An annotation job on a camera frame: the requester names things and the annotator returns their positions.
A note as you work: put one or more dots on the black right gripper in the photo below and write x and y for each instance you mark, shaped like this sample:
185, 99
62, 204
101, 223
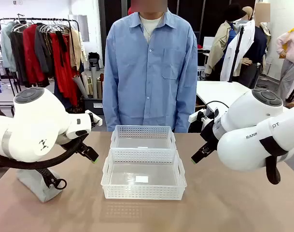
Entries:
210, 131

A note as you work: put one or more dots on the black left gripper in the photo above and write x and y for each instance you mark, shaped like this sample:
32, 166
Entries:
80, 147

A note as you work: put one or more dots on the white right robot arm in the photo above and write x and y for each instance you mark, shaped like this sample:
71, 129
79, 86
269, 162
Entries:
253, 113

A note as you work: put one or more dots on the person's left forearm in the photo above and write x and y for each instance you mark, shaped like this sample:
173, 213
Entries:
187, 111

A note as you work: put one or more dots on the person's right forearm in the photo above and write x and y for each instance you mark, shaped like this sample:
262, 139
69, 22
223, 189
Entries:
110, 111

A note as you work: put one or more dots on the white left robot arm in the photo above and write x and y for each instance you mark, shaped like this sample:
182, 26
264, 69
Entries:
40, 120

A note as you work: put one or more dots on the grey storage bin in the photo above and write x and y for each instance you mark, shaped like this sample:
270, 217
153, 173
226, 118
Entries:
93, 106

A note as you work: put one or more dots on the white paper label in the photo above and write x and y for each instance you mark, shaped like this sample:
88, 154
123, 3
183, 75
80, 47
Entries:
142, 179
142, 147

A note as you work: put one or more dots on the white perforated plastic basket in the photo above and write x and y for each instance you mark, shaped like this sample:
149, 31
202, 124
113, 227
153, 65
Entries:
142, 131
142, 191

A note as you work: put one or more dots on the white table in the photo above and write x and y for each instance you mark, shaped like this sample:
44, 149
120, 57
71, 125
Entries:
216, 91

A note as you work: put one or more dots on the grey paper roll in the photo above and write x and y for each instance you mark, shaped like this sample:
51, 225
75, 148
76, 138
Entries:
80, 87

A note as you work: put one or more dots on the grey cardboard tube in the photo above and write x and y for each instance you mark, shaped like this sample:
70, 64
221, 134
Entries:
93, 82

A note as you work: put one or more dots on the cream paper roll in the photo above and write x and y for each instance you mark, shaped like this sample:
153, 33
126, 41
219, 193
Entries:
86, 79

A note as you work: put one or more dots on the red hanging dress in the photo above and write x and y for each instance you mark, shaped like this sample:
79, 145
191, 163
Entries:
64, 72

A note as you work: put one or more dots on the person in blue shirt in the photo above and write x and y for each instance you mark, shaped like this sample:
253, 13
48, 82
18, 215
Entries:
149, 84

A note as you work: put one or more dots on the black device on pole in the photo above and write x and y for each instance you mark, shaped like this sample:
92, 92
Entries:
94, 60

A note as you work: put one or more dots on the black tripod pole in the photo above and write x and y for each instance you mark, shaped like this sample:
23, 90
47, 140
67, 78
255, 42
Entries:
236, 53

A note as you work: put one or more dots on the mannequin in beige coat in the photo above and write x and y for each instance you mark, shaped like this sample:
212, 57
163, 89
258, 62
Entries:
216, 48

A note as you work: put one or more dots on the beige hanging garment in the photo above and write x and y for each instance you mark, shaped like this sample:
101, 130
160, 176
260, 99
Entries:
75, 48

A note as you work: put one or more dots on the black hanging scarf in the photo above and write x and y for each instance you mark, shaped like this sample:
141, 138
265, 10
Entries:
62, 48

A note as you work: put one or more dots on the white monitor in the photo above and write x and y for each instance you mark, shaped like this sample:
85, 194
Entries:
209, 42

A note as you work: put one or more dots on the grey hanging jacket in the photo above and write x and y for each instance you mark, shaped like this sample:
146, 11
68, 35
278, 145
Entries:
44, 50

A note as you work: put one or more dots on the red hanging jacket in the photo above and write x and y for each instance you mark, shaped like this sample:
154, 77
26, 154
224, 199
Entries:
32, 53

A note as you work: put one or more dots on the mannequin in navy top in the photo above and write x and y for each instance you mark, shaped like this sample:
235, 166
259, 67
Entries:
257, 48

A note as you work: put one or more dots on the dark grey hanging garment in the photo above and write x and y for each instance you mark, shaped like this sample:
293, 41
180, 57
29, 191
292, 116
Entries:
17, 55

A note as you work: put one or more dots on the light blue hanging garment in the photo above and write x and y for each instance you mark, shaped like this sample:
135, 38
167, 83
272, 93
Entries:
6, 48

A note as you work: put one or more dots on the black clothes rack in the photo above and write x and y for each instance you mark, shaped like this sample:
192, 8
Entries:
64, 19

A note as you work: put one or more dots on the black hat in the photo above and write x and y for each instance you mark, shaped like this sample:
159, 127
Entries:
234, 12

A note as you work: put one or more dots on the red cap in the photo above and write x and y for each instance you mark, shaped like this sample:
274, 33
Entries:
130, 10

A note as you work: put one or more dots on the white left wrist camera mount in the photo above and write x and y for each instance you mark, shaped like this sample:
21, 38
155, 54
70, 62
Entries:
96, 118

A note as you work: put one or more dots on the grey wall panel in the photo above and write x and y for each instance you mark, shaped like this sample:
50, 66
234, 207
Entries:
82, 26

